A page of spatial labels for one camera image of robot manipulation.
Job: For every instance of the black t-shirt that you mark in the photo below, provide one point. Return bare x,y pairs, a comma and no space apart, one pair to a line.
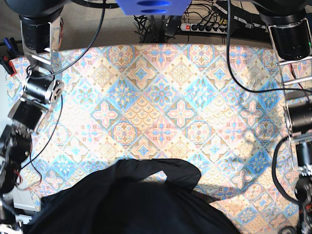
132,196

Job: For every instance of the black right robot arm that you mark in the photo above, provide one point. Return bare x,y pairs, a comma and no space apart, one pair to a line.
40,25

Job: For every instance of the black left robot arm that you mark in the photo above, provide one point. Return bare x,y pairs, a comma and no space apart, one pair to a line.
291,39

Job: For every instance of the patterned colourful tablecloth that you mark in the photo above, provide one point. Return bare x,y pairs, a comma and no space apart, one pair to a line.
214,107

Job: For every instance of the white power strip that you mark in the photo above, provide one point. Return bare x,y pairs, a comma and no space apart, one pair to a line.
204,28

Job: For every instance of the red table clamp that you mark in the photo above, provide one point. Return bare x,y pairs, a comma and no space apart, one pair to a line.
6,62

